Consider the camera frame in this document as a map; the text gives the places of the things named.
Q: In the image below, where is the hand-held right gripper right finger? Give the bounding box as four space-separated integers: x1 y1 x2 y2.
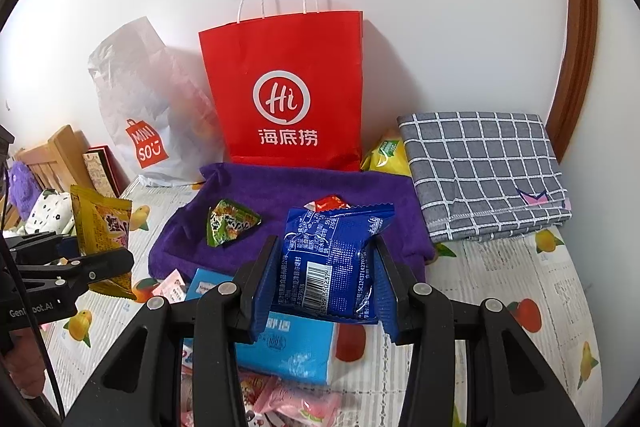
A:
372 236 586 427

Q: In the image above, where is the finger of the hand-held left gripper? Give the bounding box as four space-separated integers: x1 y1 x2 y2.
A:
17 248 135 295
7 231 78 265

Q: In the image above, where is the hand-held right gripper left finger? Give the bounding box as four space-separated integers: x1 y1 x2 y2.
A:
62 234 281 427

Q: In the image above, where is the yellow snack packet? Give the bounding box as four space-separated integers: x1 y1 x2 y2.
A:
70 184 137 300

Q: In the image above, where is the blue snack packet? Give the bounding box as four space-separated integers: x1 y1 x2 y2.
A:
270 202 396 325

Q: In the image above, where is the green triangular snack packet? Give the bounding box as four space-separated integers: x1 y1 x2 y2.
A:
206 198 262 248

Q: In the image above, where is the red snack packet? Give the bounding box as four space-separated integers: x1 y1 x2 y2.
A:
305 194 351 212

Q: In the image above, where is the purple towel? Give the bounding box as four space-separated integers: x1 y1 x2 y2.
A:
148 162 436 288

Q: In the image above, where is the person's left hand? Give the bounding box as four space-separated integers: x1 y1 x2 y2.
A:
7 327 56 408

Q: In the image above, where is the white spotted plush toy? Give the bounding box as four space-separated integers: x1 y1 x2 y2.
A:
25 189 76 235

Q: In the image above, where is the blue tissue pack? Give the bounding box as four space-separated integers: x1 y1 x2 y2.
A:
182 268 341 385

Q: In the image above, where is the purple plush toy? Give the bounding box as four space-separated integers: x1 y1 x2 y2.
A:
5 159 43 220

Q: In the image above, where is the small pale pink packet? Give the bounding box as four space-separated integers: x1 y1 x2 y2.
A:
152 271 188 303

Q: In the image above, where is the patterned gift box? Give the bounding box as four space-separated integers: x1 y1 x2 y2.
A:
82 144 128 200

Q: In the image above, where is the wooden headboard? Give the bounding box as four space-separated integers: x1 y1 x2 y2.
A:
15 124 96 208

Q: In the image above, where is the pink candy packet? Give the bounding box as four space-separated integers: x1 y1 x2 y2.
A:
265 377 346 427

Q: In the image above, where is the fruit print tablecloth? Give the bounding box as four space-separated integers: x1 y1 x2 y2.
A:
35 179 601 427

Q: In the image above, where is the yellow green snack bag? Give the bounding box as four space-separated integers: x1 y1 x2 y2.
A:
361 132 413 178

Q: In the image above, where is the white plastic bag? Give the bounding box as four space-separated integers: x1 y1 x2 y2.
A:
87 17 226 186

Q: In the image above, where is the grey checked folded cloth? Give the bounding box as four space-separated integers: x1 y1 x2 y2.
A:
397 111 572 244

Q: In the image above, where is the red paper bag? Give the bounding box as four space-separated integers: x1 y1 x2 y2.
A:
198 0 365 172

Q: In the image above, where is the black cable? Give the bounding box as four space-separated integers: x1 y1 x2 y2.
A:
0 179 66 418

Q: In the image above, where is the brown wooden door frame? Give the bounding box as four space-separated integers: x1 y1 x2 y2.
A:
545 0 600 162

